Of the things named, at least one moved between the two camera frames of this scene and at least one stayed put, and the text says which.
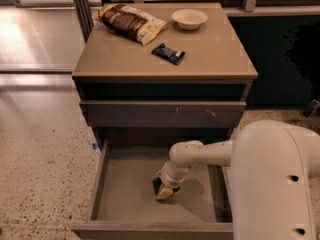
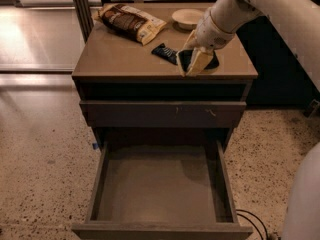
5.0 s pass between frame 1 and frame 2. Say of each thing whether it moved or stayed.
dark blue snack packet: stayed
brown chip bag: stayed
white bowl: stayed
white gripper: moved
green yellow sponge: moved
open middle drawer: stayed
